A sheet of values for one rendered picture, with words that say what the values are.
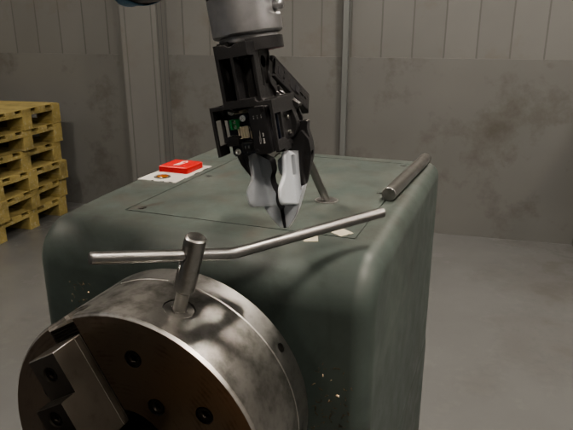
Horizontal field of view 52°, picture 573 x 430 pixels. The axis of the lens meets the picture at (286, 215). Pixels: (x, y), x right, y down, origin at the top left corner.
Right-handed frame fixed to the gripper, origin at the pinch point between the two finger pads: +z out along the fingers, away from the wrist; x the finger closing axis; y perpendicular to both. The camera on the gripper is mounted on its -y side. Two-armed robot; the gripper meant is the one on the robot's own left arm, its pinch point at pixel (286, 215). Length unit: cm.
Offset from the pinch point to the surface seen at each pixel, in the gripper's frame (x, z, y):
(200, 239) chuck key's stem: -3.3, -1.9, 14.0
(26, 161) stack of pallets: -326, 21, -277
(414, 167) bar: 8.1, 3.8, -40.1
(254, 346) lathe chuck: -1.2, 11.0, 11.4
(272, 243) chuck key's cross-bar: 1.0, 1.0, 7.3
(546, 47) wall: 42, -1, -383
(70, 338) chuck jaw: -18.2, 6.7, 18.8
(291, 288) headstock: 0.1, 8.3, 2.4
